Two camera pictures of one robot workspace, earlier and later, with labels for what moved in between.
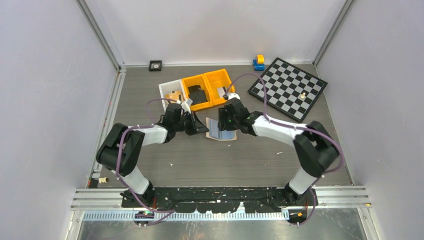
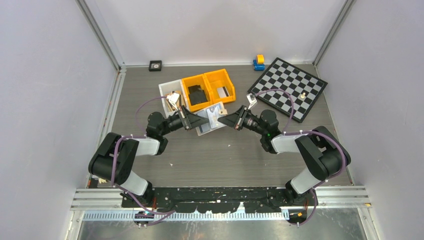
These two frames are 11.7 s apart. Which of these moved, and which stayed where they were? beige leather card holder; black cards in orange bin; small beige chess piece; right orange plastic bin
Moved: beige leather card holder
Stayed: small beige chess piece; black cards in orange bin; right orange plastic bin
